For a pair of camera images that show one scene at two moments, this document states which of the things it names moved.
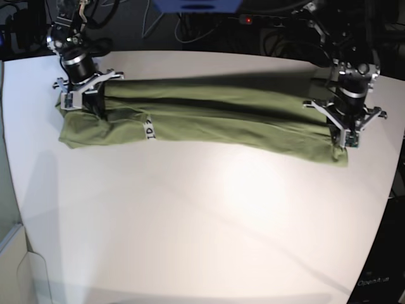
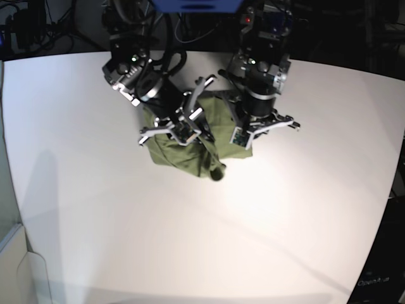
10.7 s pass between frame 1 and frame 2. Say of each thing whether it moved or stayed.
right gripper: moved
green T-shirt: moved
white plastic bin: stayed
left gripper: moved
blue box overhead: stayed
